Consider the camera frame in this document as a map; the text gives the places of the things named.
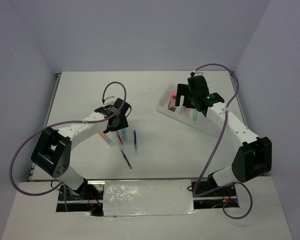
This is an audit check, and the blue highlighter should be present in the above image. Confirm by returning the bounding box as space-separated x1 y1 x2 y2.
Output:
121 128 128 144

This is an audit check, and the green highlighter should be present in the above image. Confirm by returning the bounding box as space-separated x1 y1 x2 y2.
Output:
192 109 198 122

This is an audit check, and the purple highlighter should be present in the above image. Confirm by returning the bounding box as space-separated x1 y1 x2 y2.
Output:
185 108 191 118

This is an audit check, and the pink-capped small bottle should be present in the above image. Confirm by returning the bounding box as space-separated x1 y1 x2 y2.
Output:
167 92 177 112

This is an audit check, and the orange highlighter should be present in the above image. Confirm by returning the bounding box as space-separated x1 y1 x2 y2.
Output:
99 132 115 147

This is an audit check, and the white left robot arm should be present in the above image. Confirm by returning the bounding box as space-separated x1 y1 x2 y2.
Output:
31 98 132 200

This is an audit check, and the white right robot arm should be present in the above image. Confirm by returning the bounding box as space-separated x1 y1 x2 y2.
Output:
175 73 273 196

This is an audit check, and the red pen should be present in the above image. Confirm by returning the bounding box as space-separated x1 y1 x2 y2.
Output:
115 131 123 146

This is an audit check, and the blue pen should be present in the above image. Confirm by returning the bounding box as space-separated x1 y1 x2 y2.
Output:
118 146 133 169

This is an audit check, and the silver foil tape sheet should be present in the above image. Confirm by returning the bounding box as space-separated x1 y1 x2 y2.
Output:
103 179 196 217

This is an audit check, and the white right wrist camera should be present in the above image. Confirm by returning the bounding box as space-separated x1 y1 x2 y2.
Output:
190 70 204 77

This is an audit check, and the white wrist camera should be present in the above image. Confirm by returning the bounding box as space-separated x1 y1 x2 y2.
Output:
103 96 116 105
190 70 204 77

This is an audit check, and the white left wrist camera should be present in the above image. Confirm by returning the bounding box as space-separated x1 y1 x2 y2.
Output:
103 96 116 105

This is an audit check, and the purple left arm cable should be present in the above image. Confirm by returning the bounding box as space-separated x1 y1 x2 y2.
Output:
9 81 128 197

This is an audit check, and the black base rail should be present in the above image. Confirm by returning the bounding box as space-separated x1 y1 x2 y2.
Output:
55 179 239 217

